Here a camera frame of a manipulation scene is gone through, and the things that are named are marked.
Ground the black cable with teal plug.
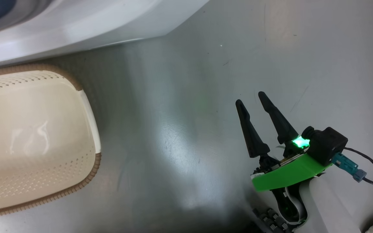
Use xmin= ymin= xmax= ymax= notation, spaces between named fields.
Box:
xmin=332 ymin=147 xmax=373 ymax=199

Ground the black ribbed cable conduit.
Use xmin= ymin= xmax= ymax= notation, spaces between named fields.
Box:
xmin=253 ymin=207 xmax=292 ymax=233

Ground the cream perforated laundry basket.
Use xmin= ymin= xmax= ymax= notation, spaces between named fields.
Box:
xmin=0 ymin=64 xmax=102 ymax=219

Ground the white flat ribbon cable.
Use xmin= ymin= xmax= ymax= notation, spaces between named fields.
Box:
xmin=285 ymin=187 xmax=307 ymax=223

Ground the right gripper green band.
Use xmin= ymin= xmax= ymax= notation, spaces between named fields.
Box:
xmin=235 ymin=92 xmax=331 ymax=224

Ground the white front-load washing machine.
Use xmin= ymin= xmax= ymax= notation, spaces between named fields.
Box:
xmin=0 ymin=0 xmax=210 ymax=70

